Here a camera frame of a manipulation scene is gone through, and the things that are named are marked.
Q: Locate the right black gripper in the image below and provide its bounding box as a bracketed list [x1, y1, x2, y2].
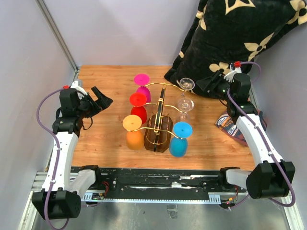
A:
[196, 70, 235, 103]

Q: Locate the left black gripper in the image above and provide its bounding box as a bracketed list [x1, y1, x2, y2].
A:
[76, 86, 113, 118]

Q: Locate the clear wine glass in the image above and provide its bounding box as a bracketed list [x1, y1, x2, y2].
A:
[179, 78, 195, 92]
[176, 97, 194, 123]

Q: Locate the clear wine glass front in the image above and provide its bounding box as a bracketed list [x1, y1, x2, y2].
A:
[176, 97, 194, 123]

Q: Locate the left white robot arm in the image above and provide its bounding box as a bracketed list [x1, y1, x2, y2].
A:
[32, 86, 113, 221]

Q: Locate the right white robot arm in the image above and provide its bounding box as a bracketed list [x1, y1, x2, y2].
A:
[196, 71, 295, 200]

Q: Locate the red wine glass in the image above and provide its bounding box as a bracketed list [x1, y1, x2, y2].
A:
[129, 92, 147, 124]

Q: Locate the pink wine glass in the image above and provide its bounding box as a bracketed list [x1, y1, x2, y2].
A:
[134, 73, 151, 103]

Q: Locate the orange wine glass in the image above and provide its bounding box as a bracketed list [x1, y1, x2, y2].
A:
[122, 115, 144, 150]

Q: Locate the blue wine glass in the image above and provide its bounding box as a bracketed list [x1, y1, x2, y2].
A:
[169, 121, 193, 157]

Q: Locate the printed cloth bag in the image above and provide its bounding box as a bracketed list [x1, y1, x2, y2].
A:
[215, 110, 267, 147]

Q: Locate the black floral blanket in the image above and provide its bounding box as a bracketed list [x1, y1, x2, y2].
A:
[165, 0, 307, 85]

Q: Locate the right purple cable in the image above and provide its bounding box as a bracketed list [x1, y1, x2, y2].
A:
[226, 61, 296, 207]

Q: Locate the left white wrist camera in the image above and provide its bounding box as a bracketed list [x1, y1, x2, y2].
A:
[63, 80, 88, 99]

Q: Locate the gold wire glass rack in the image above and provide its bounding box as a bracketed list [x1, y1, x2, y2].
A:
[140, 83, 180, 152]

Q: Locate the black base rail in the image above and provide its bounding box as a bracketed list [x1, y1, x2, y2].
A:
[82, 168, 247, 205]

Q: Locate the aluminium corner post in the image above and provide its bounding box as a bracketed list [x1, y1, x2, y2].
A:
[35, 0, 79, 73]

